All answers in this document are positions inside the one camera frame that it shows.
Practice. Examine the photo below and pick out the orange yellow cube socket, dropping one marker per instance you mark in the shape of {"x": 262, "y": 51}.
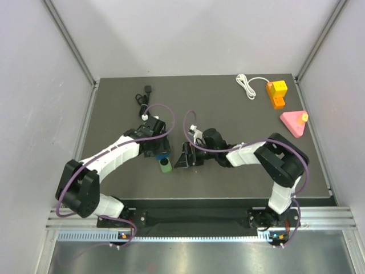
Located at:
{"x": 276, "y": 91}

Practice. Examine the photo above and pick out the aluminium frame rail front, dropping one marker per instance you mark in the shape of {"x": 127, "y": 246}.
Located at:
{"x": 312, "y": 218}

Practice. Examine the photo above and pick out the blue cube plug adapter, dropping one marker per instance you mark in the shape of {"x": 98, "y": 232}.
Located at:
{"x": 162, "y": 156}

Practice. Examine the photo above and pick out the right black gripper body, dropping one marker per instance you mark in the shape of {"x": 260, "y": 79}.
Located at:
{"x": 199, "y": 154}

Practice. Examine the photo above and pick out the pink triangular socket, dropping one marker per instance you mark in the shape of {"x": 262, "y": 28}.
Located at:
{"x": 289, "y": 119}

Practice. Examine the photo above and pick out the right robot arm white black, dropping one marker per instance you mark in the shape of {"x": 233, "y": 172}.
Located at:
{"x": 283, "y": 162}

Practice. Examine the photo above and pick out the aluminium frame post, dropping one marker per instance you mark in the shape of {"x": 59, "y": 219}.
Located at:
{"x": 60, "y": 25}
{"x": 330, "y": 22}

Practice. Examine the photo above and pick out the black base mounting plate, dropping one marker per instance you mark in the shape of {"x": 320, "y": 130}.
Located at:
{"x": 246, "y": 217}

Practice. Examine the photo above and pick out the grey slotted cable duct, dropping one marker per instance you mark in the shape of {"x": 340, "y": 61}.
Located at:
{"x": 123, "y": 236}

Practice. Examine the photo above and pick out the aluminium frame post right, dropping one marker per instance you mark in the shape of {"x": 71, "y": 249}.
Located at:
{"x": 330, "y": 22}

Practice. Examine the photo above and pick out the green power strip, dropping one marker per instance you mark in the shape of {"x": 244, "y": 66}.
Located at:
{"x": 165, "y": 165}

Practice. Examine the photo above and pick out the aluminium frame post left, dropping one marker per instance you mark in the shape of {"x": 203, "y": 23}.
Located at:
{"x": 60, "y": 25}

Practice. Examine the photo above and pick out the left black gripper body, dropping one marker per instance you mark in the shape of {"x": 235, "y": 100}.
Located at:
{"x": 160, "y": 145}

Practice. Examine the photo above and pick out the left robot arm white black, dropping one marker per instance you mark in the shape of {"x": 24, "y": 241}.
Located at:
{"x": 79, "y": 185}

